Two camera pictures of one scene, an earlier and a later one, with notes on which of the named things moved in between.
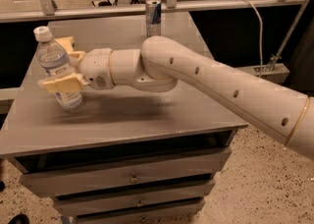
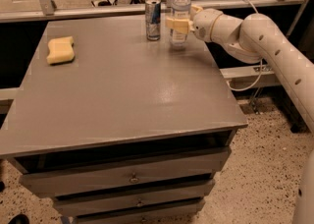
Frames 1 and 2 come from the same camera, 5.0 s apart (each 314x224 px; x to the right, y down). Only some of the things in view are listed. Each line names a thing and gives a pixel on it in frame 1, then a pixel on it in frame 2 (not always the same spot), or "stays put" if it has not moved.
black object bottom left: x=20 y=219 stays put
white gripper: x=95 y=69 to x=202 y=25
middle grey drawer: x=105 y=200 stays put
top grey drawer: x=114 y=175 stays put
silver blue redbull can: x=153 y=7 stays put
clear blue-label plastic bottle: x=54 y=62 to x=181 y=6
